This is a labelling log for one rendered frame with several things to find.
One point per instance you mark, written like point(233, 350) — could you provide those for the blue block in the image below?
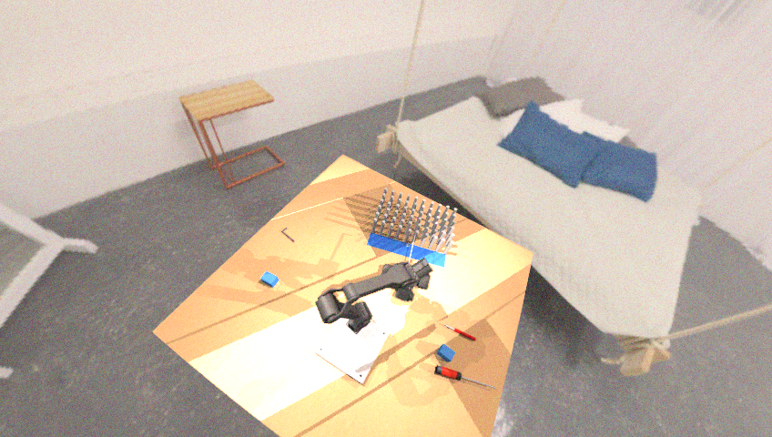
point(269, 279)
point(446, 353)

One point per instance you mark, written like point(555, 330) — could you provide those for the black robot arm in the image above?
point(400, 277)

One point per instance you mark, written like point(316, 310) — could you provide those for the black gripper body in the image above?
point(423, 283)

